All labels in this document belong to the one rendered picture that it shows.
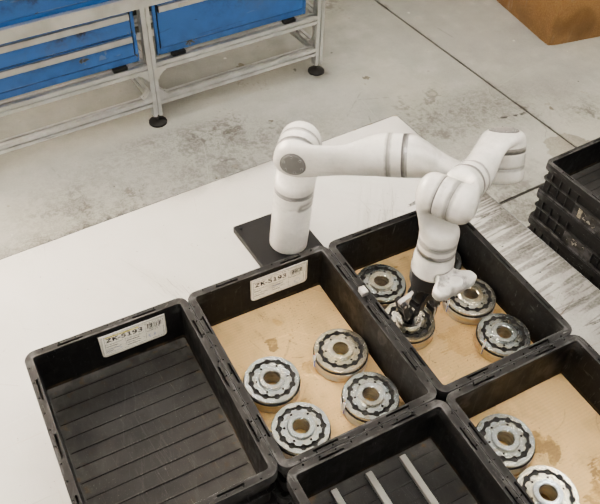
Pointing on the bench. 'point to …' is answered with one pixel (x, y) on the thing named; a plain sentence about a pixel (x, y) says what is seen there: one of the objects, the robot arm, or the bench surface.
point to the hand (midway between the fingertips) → (420, 316)
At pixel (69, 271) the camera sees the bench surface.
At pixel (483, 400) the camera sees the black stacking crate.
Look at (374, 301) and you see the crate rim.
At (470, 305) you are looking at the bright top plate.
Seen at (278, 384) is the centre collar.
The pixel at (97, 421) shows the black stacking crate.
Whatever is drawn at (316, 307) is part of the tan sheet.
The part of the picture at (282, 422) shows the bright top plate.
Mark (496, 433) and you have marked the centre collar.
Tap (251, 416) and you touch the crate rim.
